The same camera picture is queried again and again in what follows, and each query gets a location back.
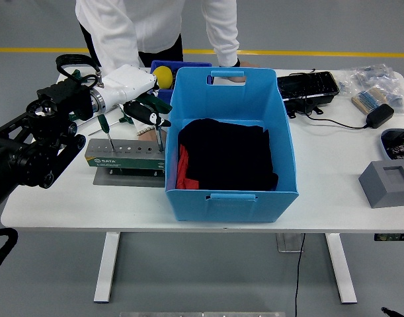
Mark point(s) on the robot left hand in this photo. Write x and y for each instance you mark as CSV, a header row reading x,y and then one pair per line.
x,y
129,82

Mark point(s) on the person's left hand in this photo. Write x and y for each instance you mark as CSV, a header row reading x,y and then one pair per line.
x,y
236,79

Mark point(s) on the person's right hand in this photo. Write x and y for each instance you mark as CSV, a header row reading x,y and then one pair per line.
x,y
147,133

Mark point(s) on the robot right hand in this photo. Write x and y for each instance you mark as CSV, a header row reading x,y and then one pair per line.
x,y
395,313

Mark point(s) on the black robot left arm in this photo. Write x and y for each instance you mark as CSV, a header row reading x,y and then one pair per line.
x,y
29,155

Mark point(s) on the person's right forearm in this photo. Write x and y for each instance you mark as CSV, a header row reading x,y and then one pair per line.
x,y
115,49

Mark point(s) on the person's left forearm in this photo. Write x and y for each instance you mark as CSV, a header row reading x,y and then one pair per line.
x,y
226,43

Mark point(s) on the grey green tool rack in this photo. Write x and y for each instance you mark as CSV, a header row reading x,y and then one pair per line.
x,y
129,162

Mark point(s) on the large light blue plastic box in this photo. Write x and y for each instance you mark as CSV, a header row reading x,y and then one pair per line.
x,y
234,208

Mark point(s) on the red cloth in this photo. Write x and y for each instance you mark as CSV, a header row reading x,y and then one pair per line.
x,y
182,165

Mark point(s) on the small dark blue bin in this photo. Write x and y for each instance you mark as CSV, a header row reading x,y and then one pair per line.
x,y
188,64

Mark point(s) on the person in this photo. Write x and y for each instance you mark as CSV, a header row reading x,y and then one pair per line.
x,y
155,26

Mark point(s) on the white table leg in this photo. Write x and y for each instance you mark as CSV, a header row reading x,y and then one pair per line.
x,y
105,267
340,267

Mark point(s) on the black ribbed tray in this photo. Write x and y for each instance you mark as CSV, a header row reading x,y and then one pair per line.
x,y
307,86

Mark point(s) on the black cloth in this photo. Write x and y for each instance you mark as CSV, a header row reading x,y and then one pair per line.
x,y
234,155

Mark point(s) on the black desk control panel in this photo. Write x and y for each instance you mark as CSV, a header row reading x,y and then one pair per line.
x,y
393,237

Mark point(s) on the grey hollow block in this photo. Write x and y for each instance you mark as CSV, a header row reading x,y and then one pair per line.
x,y
383,191

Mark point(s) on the metal plate under table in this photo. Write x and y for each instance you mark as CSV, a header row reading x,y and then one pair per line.
x,y
287,242

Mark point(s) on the taped resistor strip bundle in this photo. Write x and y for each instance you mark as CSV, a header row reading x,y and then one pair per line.
x,y
368,98

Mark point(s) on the clear plastic parts bags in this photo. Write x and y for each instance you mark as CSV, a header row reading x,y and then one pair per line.
x,y
370,74

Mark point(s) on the black power adapter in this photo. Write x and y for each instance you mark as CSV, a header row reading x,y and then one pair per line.
x,y
380,115

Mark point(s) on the small light blue bin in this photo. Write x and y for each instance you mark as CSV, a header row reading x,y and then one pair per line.
x,y
384,145

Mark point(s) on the loose circuit parts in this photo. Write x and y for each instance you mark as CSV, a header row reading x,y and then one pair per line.
x,y
401,148

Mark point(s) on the grey metal base plate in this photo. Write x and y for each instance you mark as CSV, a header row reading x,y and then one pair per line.
x,y
129,180

